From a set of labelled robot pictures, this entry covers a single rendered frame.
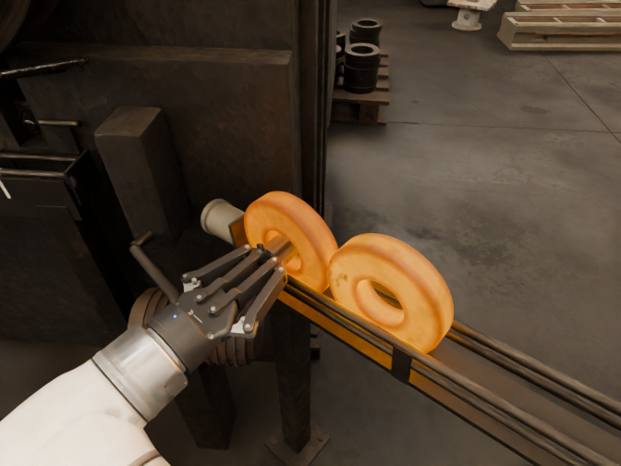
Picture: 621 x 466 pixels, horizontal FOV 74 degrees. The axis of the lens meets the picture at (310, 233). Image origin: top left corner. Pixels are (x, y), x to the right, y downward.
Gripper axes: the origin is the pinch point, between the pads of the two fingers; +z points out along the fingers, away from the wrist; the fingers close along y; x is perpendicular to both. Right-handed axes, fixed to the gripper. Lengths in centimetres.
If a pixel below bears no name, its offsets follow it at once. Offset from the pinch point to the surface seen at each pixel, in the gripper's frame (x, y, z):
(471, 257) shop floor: -79, 5, 84
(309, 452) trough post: -70, 4, -6
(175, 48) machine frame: 15.3, -32.4, 10.5
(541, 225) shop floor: -82, 19, 120
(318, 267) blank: 0.9, 6.4, -1.3
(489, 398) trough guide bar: 0.3, 29.6, -3.2
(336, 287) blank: -0.5, 9.4, -1.4
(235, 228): 0.2, -7.8, -2.7
